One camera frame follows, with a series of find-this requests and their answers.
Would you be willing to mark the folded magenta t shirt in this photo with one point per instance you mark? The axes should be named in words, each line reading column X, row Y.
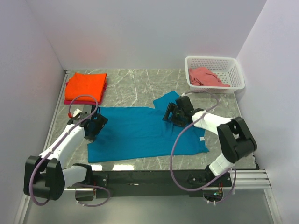
column 77, row 102

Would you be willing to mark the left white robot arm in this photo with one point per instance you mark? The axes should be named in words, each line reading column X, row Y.
column 45, row 175

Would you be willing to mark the white plastic basket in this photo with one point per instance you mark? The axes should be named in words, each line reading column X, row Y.
column 227, row 70

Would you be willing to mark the folded orange t shirt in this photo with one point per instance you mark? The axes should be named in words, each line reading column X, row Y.
column 79, row 78

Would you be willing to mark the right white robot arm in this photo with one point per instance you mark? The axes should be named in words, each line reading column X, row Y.
column 236, row 140

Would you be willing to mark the blue t shirt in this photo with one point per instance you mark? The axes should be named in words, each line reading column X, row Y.
column 137, row 132

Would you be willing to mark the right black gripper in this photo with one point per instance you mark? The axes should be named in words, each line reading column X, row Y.
column 170, row 108

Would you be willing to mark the pink t shirt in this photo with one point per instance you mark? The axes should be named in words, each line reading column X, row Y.
column 205, row 77

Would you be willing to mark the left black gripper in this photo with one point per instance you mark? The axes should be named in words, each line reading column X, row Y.
column 100, row 121

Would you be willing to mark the aluminium frame rail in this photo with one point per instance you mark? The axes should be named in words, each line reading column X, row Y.
column 241, row 179

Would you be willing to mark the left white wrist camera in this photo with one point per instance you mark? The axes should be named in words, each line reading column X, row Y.
column 75, row 113

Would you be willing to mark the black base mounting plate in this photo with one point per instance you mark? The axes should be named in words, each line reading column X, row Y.
column 150, row 182

